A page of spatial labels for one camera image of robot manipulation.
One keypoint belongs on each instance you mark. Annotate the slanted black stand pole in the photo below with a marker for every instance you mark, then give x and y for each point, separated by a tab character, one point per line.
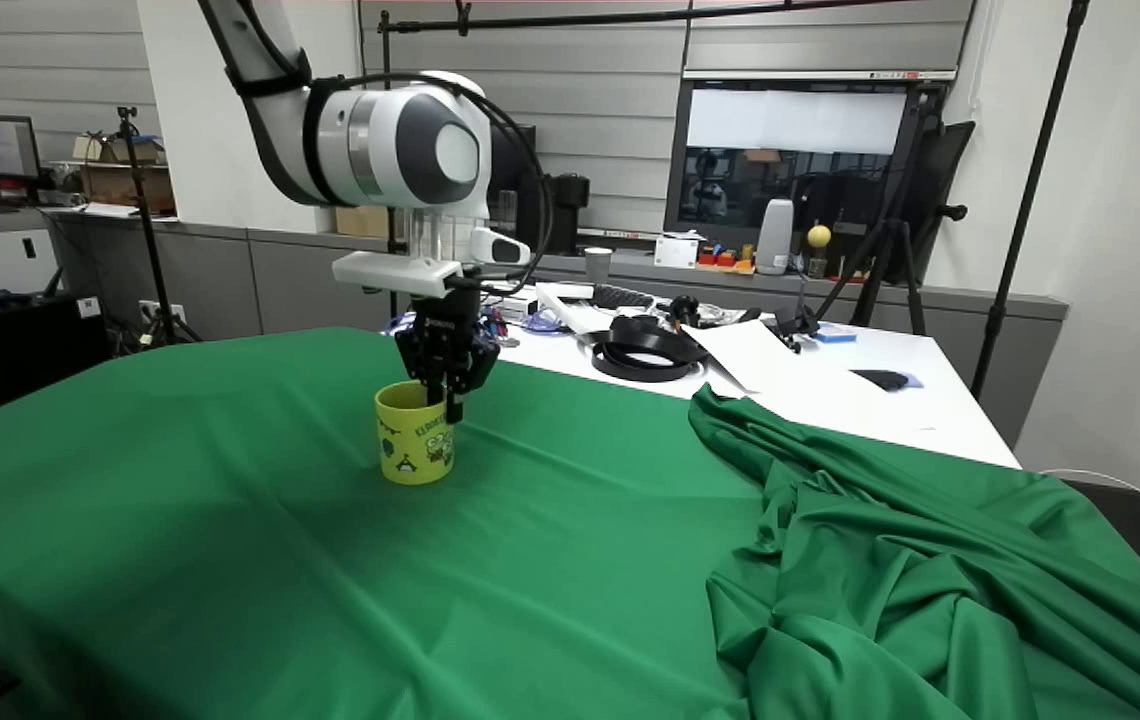
1029	203

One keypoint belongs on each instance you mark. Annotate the white paper sheet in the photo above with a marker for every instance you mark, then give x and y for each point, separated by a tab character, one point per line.
769	361

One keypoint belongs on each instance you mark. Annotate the small grey framed monitor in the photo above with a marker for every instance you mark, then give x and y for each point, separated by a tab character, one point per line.
15	145

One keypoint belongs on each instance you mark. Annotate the black horizontal rod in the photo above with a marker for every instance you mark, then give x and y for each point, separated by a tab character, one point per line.
620	19

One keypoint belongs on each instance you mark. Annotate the white cylinder device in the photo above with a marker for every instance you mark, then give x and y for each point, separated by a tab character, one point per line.
775	236

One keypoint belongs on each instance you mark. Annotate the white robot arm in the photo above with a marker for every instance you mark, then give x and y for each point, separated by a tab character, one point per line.
380	142

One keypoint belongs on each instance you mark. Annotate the black computer monitor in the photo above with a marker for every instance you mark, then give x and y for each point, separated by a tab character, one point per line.
512	185

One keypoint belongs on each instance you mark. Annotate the yellow mug with face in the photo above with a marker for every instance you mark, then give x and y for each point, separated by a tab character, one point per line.
415	440

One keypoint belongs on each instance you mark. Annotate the flat black object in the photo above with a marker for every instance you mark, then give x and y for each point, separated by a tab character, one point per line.
887	379

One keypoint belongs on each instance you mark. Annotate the yellow ball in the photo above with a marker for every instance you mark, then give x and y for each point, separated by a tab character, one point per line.
818	236

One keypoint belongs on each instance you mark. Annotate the brown cardboard box with items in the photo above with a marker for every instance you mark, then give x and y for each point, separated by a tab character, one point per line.
129	185

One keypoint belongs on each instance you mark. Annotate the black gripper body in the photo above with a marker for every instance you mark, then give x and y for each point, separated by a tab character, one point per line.
448	325

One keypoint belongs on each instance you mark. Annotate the grey wrist camera bar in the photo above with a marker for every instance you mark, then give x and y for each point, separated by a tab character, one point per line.
395	275

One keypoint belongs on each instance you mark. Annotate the green cloth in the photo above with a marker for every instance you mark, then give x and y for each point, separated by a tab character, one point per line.
328	560

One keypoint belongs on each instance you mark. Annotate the black tripod with panel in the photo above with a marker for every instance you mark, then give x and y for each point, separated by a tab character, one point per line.
910	214

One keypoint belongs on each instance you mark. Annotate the thin black tripod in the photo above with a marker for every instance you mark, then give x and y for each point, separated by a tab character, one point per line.
144	227

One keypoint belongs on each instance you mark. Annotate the dark framed window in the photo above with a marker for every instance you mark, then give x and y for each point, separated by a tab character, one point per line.
792	161

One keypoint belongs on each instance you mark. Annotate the small white container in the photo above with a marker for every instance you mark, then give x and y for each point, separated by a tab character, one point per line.
678	250

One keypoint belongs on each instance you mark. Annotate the black speaker box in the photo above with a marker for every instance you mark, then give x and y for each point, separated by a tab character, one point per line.
571	214

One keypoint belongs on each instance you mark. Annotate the black cabinet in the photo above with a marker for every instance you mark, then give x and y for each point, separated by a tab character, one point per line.
15	354

